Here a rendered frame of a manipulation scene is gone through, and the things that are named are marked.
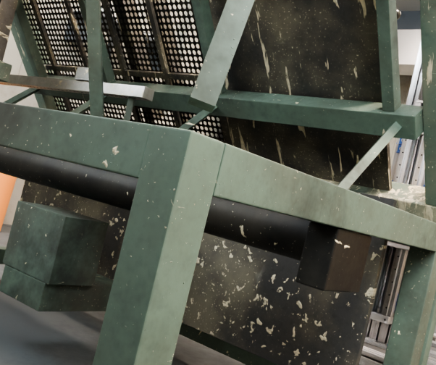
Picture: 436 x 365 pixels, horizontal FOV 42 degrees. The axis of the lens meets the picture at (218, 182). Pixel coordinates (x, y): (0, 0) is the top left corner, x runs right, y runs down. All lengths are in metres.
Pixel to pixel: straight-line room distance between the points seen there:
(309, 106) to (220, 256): 0.66
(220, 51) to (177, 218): 0.28
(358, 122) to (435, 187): 0.32
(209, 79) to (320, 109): 1.04
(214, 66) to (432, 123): 1.04
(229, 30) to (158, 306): 0.45
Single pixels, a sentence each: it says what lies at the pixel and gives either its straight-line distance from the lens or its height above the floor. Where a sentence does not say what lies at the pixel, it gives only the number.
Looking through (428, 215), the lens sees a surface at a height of 0.81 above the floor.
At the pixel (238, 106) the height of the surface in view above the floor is 1.05.
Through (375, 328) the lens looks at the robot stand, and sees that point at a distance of 2.92.
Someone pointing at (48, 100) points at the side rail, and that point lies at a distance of 3.26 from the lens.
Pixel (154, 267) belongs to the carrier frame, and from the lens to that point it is 0.88.
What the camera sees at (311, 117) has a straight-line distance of 1.98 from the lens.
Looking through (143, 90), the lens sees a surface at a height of 1.00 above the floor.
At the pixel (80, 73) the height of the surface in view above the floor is 1.05.
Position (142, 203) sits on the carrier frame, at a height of 0.66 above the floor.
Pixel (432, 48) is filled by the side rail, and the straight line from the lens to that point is 1.77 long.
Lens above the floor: 0.69
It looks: 2 degrees up
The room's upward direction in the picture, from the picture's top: 14 degrees clockwise
